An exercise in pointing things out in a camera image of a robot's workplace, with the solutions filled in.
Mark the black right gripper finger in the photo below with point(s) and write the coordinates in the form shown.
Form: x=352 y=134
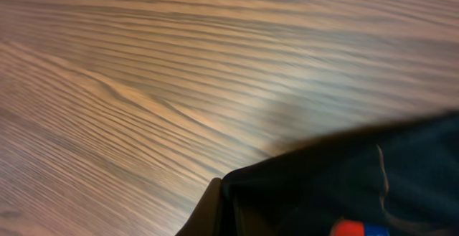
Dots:
x=206 y=216

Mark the black printed cycling jersey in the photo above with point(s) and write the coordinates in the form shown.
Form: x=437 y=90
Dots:
x=404 y=178

